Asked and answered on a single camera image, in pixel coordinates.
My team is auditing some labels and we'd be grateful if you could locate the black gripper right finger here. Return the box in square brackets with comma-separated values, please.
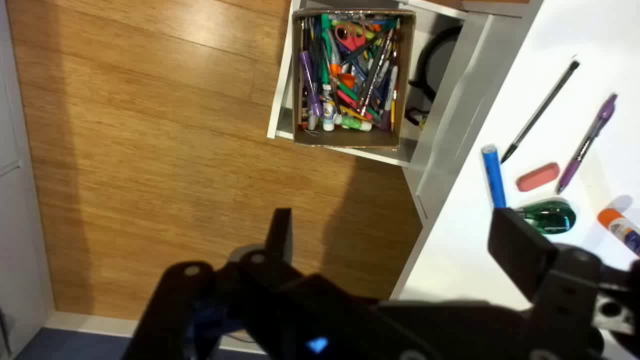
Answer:
[488, 207, 559, 299]

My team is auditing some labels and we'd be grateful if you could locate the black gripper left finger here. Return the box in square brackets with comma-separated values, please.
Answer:
[264, 207, 293, 263]

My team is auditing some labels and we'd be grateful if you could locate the pink eraser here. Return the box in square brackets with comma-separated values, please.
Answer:
[516, 161, 561, 191]

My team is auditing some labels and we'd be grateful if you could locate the cardboard box of pens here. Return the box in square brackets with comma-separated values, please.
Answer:
[293, 9, 415, 145]

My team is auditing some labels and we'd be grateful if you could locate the green tape dispenser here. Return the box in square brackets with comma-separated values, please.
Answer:
[518, 198, 577, 234]

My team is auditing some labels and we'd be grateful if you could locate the orange cap glue stick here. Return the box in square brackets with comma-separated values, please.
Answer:
[599, 207, 640, 255]

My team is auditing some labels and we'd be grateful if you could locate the blue marker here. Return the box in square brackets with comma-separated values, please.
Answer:
[482, 144, 507, 207]

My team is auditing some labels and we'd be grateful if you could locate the black pen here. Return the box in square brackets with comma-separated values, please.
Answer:
[501, 59, 580, 163]

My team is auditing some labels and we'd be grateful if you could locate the purple pen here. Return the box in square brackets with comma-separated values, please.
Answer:
[557, 94, 618, 193]

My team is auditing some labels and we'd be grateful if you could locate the white open drawer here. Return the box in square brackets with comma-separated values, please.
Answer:
[267, 0, 473, 165]

